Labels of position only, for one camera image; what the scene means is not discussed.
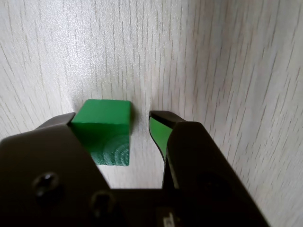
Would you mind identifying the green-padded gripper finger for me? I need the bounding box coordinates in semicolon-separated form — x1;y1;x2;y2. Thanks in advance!
148;110;273;227

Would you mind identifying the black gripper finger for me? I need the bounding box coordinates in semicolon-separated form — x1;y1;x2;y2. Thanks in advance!
0;112;111;227

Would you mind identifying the green wooden cube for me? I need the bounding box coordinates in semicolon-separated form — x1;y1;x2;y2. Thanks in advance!
70;99;132;166

